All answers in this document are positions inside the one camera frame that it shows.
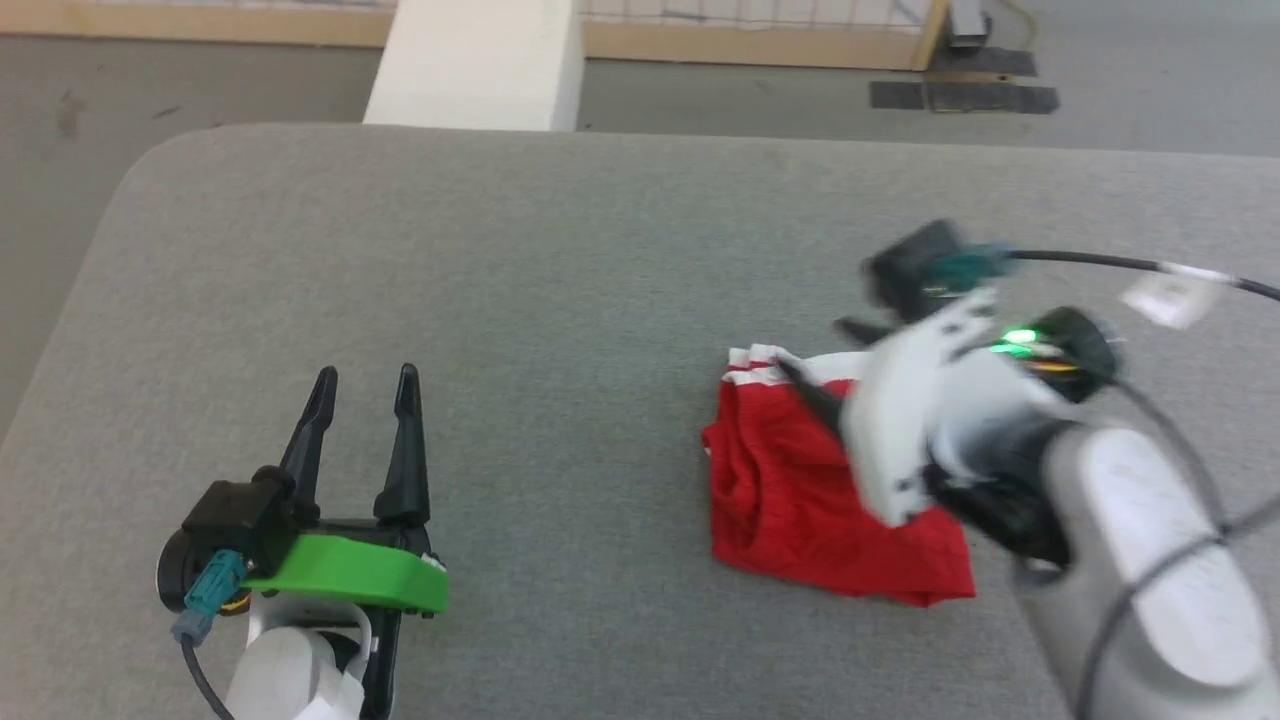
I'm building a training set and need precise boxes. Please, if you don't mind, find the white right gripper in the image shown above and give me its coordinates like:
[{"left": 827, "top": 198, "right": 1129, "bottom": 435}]
[{"left": 774, "top": 288, "right": 1003, "bottom": 529}]

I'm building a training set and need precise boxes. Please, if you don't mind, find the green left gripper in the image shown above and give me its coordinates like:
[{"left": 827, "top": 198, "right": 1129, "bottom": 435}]
[{"left": 240, "top": 363, "right": 450, "bottom": 618}]

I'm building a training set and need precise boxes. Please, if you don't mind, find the red and white garment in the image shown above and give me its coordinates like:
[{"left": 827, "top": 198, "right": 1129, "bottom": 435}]
[{"left": 701, "top": 343, "right": 978, "bottom": 610}]

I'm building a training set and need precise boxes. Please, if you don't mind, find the small black floor mat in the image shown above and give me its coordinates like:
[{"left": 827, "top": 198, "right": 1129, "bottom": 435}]
[{"left": 868, "top": 80, "right": 928, "bottom": 111}]

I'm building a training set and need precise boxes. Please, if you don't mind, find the long black floor mat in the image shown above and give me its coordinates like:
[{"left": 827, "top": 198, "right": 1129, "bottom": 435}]
[{"left": 929, "top": 82, "right": 1061, "bottom": 116}]

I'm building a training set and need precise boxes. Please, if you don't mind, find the dark grey floor mat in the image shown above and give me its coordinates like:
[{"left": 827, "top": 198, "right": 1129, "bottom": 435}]
[{"left": 927, "top": 46, "right": 1039, "bottom": 79}]

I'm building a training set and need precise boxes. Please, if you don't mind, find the white square pillar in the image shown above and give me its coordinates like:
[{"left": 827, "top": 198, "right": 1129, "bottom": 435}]
[{"left": 361, "top": 0, "right": 587, "bottom": 134}]

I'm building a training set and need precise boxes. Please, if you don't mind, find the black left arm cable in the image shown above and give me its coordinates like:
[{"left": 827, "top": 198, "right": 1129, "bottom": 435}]
[{"left": 170, "top": 548, "right": 249, "bottom": 720}]

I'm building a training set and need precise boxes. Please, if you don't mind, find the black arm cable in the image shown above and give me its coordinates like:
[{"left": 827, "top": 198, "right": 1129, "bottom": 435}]
[
  {"left": 170, "top": 548, "right": 249, "bottom": 720},
  {"left": 935, "top": 242, "right": 1280, "bottom": 720}
]

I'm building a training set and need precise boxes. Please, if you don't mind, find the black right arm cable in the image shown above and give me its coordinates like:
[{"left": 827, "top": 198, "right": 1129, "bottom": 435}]
[{"left": 935, "top": 242, "right": 1280, "bottom": 720}]

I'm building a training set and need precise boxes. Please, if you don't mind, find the white cable label tag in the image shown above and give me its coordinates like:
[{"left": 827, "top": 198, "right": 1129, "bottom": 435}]
[{"left": 1119, "top": 268, "right": 1223, "bottom": 331}]

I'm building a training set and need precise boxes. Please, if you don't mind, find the yellow floor cable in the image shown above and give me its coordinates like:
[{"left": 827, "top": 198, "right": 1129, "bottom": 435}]
[{"left": 998, "top": 0, "right": 1039, "bottom": 48}]

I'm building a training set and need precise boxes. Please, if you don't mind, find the wooden frame with net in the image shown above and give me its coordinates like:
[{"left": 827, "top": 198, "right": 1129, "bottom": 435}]
[{"left": 0, "top": 0, "right": 952, "bottom": 74}]

